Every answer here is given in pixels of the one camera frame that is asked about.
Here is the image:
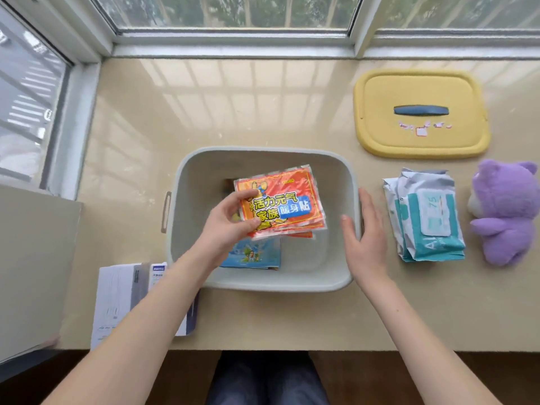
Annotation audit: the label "person's left hand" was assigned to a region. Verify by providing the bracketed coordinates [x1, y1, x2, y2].
[198, 189, 262, 271]

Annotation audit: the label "person's right hand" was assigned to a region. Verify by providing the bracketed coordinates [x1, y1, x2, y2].
[340, 188, 389, 288]

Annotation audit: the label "red heat patch packet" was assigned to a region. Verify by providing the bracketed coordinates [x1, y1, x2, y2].
[234, 165, 328, 240]

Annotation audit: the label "grey plastic storage bin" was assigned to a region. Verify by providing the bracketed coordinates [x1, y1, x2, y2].
[160, 147, 363, 293]

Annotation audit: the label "person's right forearm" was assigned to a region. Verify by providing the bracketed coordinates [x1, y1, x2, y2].
[355, 270, 503, 405]

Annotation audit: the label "person's left forearm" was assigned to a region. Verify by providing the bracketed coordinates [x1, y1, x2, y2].
[42, 246, 223, 405]

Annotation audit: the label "blue picture packet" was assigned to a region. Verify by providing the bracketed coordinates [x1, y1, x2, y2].
[220, 237, 282, 271]

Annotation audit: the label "teal white wet wipes pack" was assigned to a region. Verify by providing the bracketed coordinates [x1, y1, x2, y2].
[394, 170, 466, 263]

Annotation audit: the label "white cardboard box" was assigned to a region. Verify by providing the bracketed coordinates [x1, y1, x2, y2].
[90, 262, 200, 351]

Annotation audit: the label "person's legs in dark trousers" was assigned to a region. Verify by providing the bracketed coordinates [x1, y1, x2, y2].
[205, 351, 330, 405]

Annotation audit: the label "purple plush bear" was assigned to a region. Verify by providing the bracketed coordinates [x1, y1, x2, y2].
[467, 159, 540, 267]

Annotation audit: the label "yellow bin lid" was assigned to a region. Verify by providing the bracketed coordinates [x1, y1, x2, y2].
[354, 70, 492, 160]

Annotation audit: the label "grey board panel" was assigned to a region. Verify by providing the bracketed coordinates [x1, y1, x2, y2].
[0, 184, 83, 364]

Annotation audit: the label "white window frame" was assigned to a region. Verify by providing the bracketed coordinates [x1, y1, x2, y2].
[0, 0, 540, 201]

